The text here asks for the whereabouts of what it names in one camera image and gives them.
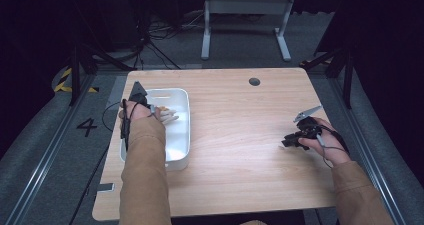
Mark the person's right hand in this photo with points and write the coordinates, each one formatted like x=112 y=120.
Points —
x=330 y=146

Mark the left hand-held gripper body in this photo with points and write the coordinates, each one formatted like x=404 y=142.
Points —
x=137 y=93

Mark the white plastic bin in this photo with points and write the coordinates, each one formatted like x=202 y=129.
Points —
x=178 y=135

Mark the yellow black floor tape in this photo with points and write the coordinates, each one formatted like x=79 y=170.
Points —
x=63 y=80

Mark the person's left hand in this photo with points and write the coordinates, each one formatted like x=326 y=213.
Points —
x=140 y=111

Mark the grey table grommet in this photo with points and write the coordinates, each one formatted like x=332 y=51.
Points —
x=254 y=81

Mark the black metal stand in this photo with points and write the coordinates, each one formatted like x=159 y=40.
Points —
x=348 y=75
x=76 y=71

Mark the white metal desk frame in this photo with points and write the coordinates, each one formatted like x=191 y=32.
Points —
x=246 y=5

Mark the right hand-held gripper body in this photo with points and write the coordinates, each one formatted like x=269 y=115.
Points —
x=308 y=125

